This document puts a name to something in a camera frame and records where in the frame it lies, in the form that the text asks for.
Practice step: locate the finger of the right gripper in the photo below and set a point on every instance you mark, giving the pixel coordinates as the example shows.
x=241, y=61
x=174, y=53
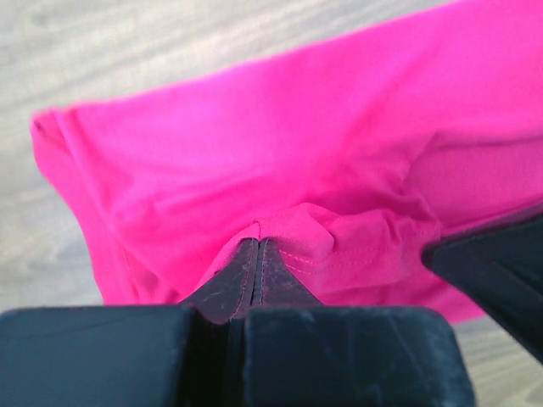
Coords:
x=499, y=267

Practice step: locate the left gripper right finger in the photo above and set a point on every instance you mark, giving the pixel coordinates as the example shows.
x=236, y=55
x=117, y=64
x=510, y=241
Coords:
x=298, y=352

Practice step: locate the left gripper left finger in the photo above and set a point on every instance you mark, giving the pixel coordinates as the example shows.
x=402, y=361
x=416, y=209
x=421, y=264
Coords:
x=188, y=354

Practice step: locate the pink t-shirt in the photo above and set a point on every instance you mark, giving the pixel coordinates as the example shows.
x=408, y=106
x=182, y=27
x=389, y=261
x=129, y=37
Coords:
x=351, y=154

